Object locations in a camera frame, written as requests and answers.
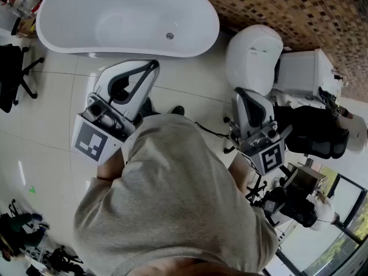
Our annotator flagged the white toilet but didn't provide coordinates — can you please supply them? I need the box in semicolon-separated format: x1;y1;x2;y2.
225;24;285;97

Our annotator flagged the black mesh office chair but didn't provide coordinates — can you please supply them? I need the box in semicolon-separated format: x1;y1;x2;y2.
272;104;350;160

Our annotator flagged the pile of dark equipment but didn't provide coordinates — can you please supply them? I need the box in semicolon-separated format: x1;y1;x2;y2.
0;199;85;276

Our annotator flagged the person's beige shirt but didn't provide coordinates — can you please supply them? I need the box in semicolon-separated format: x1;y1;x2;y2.
73;113;279;276

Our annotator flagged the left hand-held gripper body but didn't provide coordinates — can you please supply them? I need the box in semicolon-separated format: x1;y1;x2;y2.
71;92;144;166

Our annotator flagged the person's right forearm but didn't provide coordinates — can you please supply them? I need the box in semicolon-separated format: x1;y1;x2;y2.
228;151;251;194

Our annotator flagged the person's left forearm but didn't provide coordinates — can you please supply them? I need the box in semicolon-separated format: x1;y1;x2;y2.
97;149;129;181

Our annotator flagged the brown wooden side table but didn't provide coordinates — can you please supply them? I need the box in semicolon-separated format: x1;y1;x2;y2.
283;165;326;196

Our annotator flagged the person's black left shoe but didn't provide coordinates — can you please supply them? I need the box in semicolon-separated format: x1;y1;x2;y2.
139;96;158;120

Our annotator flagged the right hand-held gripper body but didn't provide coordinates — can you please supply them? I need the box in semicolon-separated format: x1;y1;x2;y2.
229;121;293;177

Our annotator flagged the black floor cable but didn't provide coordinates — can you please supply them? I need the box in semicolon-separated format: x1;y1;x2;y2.
194;121;232;139

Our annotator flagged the white box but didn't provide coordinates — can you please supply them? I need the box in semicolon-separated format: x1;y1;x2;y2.
0;6;22;39

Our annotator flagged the black framed window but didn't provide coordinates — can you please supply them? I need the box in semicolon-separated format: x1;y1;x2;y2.
275;165;368;276

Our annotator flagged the white oval bathtub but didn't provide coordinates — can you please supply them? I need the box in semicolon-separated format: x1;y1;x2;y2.
36;0;221;59

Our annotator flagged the black office chair with castors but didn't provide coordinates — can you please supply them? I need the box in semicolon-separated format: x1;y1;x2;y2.
0;43;45;114

